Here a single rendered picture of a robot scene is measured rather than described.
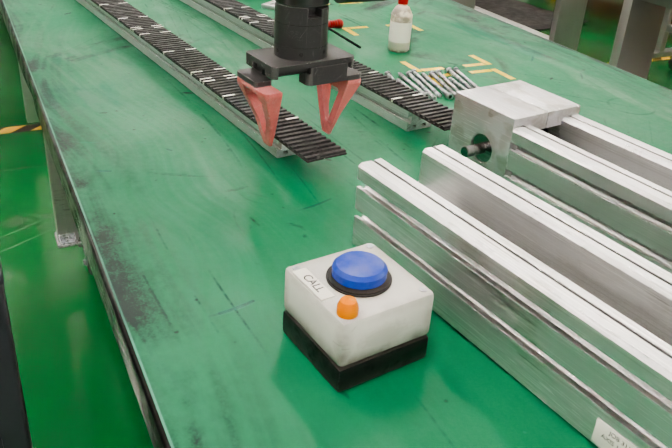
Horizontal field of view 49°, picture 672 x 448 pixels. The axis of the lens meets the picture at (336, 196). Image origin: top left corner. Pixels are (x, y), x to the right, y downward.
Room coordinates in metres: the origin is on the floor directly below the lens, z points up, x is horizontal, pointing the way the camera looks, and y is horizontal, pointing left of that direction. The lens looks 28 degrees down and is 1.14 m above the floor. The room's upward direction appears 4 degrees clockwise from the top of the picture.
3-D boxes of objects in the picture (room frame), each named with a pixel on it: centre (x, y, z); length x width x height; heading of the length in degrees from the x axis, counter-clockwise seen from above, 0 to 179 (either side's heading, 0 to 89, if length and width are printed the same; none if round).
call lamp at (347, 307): (0.40, -0.01, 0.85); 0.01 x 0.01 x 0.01
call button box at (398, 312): (0.45, -0.03, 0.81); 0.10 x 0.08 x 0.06; 125
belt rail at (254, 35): (1.28, 0.17, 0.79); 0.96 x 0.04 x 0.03; 35
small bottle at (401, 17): (1.25, -0.09, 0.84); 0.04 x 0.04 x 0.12
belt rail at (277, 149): (1.18, 0.33, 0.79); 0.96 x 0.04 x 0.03; 35
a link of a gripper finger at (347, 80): (0.79, 0.03, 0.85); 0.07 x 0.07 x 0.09; 35
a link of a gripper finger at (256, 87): (0.76, 0.07, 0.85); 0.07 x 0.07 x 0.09; 35
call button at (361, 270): (0.44, -0.02, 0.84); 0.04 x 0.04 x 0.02
